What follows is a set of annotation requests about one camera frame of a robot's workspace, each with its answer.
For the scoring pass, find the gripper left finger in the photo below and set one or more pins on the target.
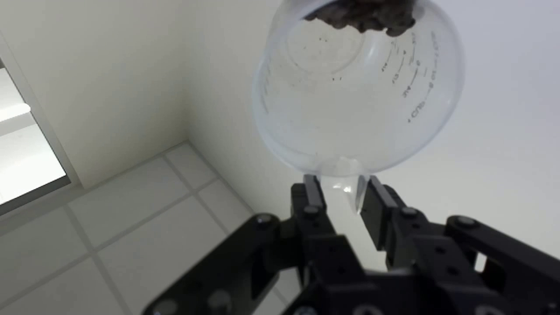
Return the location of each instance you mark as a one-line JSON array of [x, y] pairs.
[[315, 227]]

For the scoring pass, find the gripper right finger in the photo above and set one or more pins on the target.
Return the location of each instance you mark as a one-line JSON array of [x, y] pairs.
[[420, 236]]

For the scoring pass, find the clear plastic measuring jug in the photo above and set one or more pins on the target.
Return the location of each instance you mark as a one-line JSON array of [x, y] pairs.
[[350, 109]]

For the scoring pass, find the heap of dark brown pieces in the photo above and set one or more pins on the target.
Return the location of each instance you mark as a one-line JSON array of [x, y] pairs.
[[367, 15]]

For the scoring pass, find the ceiling light panel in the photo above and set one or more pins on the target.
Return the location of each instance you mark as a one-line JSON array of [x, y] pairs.
[[22, 144]]

